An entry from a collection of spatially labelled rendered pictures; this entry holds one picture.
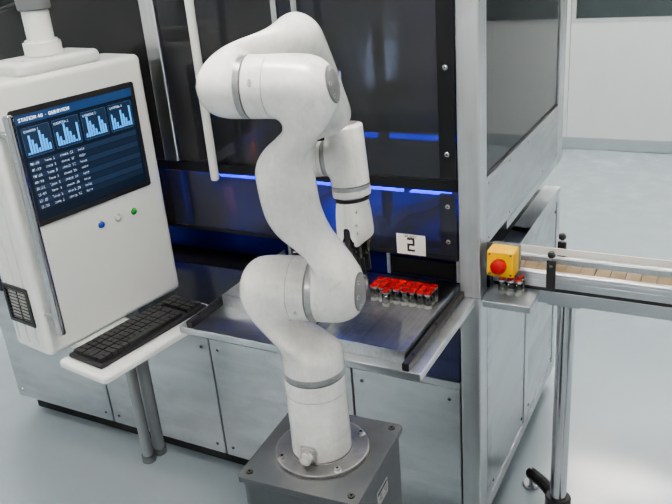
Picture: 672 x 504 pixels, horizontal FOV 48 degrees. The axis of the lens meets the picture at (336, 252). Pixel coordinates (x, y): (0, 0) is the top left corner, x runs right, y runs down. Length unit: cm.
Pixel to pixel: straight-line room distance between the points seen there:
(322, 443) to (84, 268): 102
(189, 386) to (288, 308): 150
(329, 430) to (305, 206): 46
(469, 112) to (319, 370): 81
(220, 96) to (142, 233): 121
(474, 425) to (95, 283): 118
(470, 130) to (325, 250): 74
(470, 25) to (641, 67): 469
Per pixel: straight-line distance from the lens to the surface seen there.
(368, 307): 205
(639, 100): 655
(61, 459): 327
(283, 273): 135
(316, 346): 141
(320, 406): 145
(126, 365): 212
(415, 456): 245
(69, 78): 216
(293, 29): 128
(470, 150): 193
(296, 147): 118
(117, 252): 231
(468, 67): 189
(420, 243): 206
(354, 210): 161
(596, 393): 333
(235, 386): 268
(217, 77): 120
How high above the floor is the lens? 182
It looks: 23 degrees down
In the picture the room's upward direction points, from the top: 5 degrees counter-clockwise
